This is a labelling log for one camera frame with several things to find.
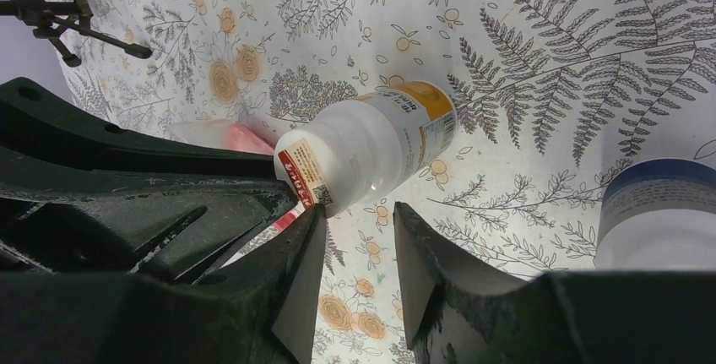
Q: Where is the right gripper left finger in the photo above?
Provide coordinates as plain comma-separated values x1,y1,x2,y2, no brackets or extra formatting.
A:
1,204,327,363

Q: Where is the red pill organizer box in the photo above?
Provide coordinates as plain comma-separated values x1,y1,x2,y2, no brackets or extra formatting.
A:
165,119,306,234

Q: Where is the floral patterned table mat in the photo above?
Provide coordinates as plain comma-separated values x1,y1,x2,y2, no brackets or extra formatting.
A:
22,0,716,364

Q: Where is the white dark pill bottle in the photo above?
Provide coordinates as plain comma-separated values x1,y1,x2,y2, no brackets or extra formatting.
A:
594,159,715,271

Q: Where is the white orange pill bottle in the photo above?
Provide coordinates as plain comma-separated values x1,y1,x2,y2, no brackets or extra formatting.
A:
274,81,458,217

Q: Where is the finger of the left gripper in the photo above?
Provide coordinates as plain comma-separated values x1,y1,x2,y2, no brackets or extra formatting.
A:
1,78,296,284

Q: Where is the microphone on black tripod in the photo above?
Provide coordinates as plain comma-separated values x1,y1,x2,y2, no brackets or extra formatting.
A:
1,0,152,68

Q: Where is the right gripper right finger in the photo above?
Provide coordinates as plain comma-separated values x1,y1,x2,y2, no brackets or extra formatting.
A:
393,202,715,363

